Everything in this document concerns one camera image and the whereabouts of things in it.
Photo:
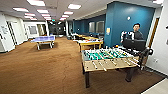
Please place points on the black wheeled cart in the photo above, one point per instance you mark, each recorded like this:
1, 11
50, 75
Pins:
133, 45

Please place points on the rectangular ceiling light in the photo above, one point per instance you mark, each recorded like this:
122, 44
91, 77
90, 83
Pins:
33, 18
65, 15
74, 6
42, 11
68, 12
45, 15
36, 2
30, 14
20, 9

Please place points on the small interior window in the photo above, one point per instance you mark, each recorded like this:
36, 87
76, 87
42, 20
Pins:
32, 30

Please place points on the blue ping pong table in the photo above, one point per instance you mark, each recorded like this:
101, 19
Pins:
43, 39

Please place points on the green foosball table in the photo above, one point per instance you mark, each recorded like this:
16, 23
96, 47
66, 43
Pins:
106, 61

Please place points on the man in dark shirt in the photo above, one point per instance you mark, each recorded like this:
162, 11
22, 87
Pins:
136, 31

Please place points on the round white wall sensor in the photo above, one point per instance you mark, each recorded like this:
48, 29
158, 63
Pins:
128, 18

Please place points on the grey side door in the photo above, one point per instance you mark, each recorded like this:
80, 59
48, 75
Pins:
12, 33

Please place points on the yellow wall sign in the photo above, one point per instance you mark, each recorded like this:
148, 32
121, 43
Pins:
108, 30

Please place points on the brown wooden door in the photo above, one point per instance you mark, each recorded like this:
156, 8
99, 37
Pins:
153, 31

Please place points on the yellow air hockey table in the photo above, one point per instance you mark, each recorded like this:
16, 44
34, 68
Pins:
90, 42

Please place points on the white wall outlet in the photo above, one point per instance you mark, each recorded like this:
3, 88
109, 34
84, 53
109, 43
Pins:
156, 60

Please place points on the large interior window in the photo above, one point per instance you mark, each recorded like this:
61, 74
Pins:
91, 26
100, 26

